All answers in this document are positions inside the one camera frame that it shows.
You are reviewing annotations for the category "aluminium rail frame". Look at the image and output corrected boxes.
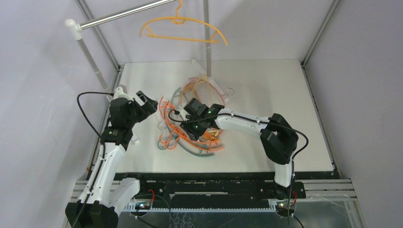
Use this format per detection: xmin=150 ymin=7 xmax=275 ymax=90
xmin=69 ymin=180 xmax=356 ymax=212

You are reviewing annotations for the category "yellow-orange plastic hanger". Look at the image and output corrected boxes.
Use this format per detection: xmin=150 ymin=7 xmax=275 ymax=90
xmin=139 ymin=0 xmax=228 ymax=46

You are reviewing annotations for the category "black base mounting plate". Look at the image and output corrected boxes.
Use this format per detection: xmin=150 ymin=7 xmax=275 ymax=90
xmin=114 ymin=171 xmax=340 ymax=210

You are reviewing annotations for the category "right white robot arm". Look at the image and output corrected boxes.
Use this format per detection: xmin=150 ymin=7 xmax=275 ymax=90
xmin=174 ymin=98 xmax=299 ymax=198

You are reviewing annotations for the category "pale yellow wire-hook hanger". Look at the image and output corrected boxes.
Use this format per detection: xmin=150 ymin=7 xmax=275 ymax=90
xmin=192 ymin=75 xmax=226 ymax=139

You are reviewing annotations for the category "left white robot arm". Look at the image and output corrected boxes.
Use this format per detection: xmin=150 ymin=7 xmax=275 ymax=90
xmin=65 ymin=87 xmax=158 ymax=228

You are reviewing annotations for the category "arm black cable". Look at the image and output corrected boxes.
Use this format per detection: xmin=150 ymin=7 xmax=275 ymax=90
xmin=167 ymin=108 xmax=309 ymax=228
xmin=76 ymin=91 xmax=115 ymax=139

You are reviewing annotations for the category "pink wire-hook hanger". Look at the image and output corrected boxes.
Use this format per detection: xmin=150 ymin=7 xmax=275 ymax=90
xmin=180 ymin=74 xmax=235 ymax=105

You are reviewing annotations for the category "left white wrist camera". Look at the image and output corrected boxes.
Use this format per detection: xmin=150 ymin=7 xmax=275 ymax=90
xmin=113 ymin=86 xmax=131 ymax=100

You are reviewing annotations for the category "right small circuit board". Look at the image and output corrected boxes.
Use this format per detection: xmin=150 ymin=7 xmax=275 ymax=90
xmin=276 ymin=203 xmax=294 ymax=210

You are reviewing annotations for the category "white clothes rack frame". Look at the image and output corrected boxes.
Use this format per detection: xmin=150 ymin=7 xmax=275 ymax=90
xmin=65 ymin=0 xmax=222 ymax=91

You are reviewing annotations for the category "teal plastic hanger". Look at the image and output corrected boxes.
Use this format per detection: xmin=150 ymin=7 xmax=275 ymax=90
xmin=156 ymin=87 xmax=218 ymax=158

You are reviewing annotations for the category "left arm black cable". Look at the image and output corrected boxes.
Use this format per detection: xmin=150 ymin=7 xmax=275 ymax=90
xmin=76 ymin=91 xmax=115 ymax=139

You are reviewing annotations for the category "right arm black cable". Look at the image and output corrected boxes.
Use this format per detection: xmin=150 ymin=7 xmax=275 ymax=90
xmin=167 ymin=108 xmax=309 ymax=228

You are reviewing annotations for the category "light orange wire-hook hanger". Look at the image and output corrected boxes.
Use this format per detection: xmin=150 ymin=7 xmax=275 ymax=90
xmin=179 ymin=81 xmax=200 ymax=103

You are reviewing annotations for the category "small circuit board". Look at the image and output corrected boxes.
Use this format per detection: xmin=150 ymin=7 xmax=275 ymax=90
xmin=134 ymin=202 xmax=152 ymax=211
xmin=276 ymin=203 xmax=294 ymax=210

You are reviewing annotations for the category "left small circuit board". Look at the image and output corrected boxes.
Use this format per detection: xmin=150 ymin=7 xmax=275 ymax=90
xmin=134 ymin=202 xmax=152 ymax=211

